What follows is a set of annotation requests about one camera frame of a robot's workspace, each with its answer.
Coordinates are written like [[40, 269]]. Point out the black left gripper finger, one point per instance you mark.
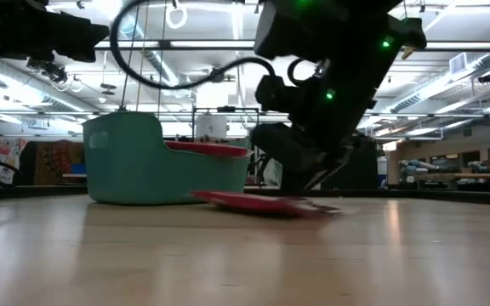
[[83, 38]]

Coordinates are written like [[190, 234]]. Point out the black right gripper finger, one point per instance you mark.
[[338, 168], [315, 180]]

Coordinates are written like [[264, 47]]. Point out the red popcorn bag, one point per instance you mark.
[[258, 203], [206, 149]]

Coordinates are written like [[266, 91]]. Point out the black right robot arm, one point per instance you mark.
[[347, 34]]

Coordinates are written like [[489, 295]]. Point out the white bucket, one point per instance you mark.
[[211, 126]]

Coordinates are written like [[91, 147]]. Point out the wooden workbench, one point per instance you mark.
[[462, 176]]

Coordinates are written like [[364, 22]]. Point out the dark patterned cloth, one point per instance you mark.
[[55, 161]]

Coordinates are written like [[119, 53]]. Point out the colourful floral cloth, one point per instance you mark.
[[2, 159]]

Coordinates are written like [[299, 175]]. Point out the teal plastic basket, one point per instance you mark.
[[143, 170]]

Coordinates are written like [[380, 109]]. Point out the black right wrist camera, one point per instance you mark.
[[275, 93]]

